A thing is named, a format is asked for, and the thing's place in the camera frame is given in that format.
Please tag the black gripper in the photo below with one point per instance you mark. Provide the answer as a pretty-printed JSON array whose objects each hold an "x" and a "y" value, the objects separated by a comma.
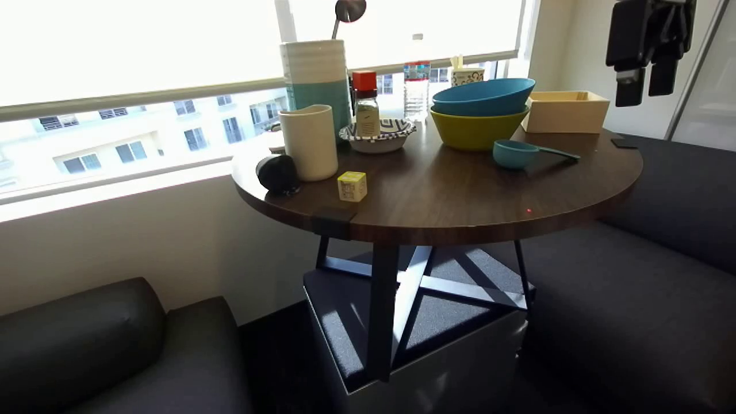
[{"x": 647, "y": 39}]

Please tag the teal measuring scoop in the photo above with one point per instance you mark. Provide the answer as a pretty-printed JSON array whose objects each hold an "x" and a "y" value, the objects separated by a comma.
[{"x": 517, "y": 155}]

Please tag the blue bowl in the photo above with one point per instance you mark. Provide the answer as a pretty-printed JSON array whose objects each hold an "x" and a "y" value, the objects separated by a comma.
[{"x": 487, "y": 97}]

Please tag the yellow-green bowl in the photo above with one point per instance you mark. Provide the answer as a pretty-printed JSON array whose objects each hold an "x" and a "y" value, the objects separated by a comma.
[{"x": 476, "y": 132}]

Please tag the light wooden box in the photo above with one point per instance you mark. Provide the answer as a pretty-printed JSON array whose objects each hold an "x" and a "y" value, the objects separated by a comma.
[{"x": 568, "y": 110}]

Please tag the patterned glass jar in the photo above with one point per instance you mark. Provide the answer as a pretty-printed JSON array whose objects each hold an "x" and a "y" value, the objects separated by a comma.
[{"x": 461, "y": 73}]

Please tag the clear water bottle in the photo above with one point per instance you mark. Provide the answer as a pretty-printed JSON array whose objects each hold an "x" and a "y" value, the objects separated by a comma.
[{"x": 417, "y": 77}]

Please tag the round dark wooden table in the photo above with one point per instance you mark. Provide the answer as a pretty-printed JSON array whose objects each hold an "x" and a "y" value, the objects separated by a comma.
[{"x": 434, "y": 195}]

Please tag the patterned dish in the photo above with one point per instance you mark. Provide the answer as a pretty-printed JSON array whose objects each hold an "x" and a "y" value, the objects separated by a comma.
[{"x": 389, "y": 138}]

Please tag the dark grey sofa right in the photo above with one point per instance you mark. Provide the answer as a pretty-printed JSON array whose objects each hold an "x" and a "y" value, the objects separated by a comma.
[{"x": 638, "y": 308}]

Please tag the red cup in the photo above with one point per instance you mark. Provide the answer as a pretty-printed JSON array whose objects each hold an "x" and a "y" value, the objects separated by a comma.
[{"x": 365, "y": 84}]

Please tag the small cream jar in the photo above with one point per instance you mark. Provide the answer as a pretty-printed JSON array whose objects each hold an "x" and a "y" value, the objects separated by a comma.
[{"x": 367, "y": 118}]

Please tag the metal spoon in canister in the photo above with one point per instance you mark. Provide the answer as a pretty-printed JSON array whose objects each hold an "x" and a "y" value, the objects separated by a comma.
[{"x": 349, "y": 12}]

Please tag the yellow cube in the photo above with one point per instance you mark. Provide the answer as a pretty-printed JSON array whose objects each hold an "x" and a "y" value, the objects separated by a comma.
[{"x": 353, "y": 187}]

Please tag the white and teal canister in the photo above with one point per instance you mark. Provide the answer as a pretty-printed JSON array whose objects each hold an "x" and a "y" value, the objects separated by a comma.
[{"x": 317, "y": 71}]

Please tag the cream ceramic cup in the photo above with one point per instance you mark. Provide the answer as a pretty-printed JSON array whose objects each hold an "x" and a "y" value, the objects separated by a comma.
[{"x": 312, "y": 141}]

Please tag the small black round object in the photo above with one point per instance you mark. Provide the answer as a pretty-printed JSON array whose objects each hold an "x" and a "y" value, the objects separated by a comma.
[{"x": 277, "y": 175}]

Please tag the black leather armchair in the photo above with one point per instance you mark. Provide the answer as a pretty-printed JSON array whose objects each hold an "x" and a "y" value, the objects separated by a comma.
[{"x": 118, "y": 349}]

